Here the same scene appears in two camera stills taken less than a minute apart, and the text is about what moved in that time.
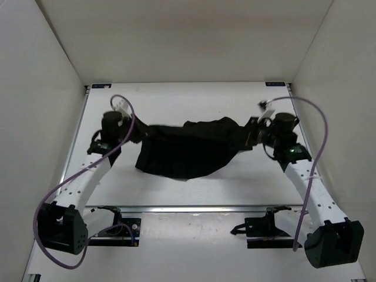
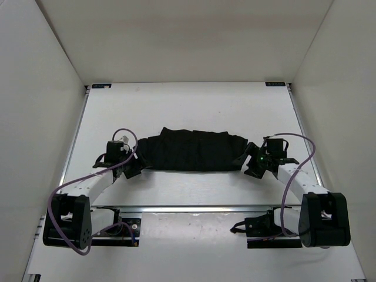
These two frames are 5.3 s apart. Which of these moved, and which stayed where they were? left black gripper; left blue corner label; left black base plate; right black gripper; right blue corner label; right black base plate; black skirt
Moved: left black gripper; right black gripper; black skirt
Stayed: right black base plate; left black base plate; right blue corner label; left blue corner label
